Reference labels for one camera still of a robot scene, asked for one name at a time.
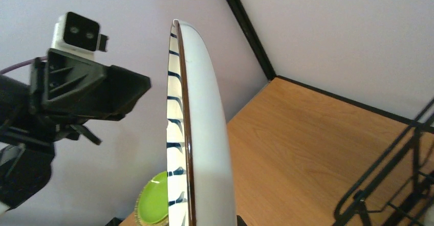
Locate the green plate woven rim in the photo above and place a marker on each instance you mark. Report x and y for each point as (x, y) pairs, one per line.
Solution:
(151, 206)

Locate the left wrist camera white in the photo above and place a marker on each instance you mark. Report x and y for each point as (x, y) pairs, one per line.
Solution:
(78, 35)

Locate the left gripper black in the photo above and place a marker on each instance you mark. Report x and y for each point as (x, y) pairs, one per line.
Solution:
(67, 90)

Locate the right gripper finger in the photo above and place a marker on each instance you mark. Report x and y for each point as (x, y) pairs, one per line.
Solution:
(240, 221)

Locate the white blue striped plate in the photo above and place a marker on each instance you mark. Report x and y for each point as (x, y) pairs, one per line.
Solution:
(200, 186)

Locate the black wire dish rack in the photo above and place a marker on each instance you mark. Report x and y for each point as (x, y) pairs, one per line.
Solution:
(389, 163)

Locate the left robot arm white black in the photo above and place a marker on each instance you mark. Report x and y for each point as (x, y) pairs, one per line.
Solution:
(26, 159)

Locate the black corner frame post left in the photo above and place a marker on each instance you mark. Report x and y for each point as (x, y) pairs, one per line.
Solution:
(252, 38)

